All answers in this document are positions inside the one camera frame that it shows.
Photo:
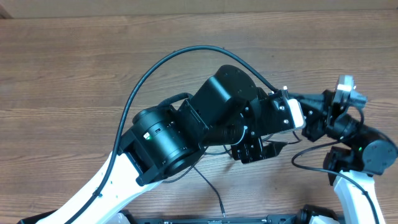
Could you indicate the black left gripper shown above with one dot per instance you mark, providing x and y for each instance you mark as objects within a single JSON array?
[{"x": 254, "y": 151}]

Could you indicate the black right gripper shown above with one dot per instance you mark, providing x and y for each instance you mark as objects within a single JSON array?
[{"x": 319, "y": 109}]

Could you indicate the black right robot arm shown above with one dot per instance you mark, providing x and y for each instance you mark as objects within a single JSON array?
[{"x": 358, "y": 152}]

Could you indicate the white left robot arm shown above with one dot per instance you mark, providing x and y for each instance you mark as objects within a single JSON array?
[{"x": 228, "y": 109}]

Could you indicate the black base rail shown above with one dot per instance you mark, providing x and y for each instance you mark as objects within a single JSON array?
[{"x": 302, "y": 217}]

